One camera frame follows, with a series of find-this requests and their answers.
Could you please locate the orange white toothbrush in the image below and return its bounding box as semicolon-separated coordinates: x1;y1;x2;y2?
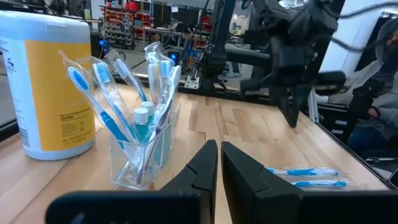
147;51;161;105

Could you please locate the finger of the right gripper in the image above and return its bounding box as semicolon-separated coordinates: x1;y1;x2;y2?
277;86;295;127
294;86;312;127

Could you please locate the white metal bracket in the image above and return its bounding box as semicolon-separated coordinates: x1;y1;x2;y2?
184;74;200;90

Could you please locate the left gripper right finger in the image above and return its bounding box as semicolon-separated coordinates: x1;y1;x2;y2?
221;141;398;224

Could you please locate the dark desk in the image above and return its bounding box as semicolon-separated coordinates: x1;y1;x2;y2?
225;43;271;68

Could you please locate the person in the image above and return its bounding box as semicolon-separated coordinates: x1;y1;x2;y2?
326;17;398;156

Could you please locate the red parts bin shelf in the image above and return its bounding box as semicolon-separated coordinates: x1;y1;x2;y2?
104;0;155;47

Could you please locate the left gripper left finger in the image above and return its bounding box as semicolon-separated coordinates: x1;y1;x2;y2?
45;139;218;224

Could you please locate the yellow label wipes canister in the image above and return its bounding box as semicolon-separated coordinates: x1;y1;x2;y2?
0;10;96;162

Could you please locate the clear acrylic organizer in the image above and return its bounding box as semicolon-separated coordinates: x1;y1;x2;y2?
108;101;182;191

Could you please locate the blue-lit computer tower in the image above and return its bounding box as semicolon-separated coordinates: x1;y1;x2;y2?
169;51;181;67

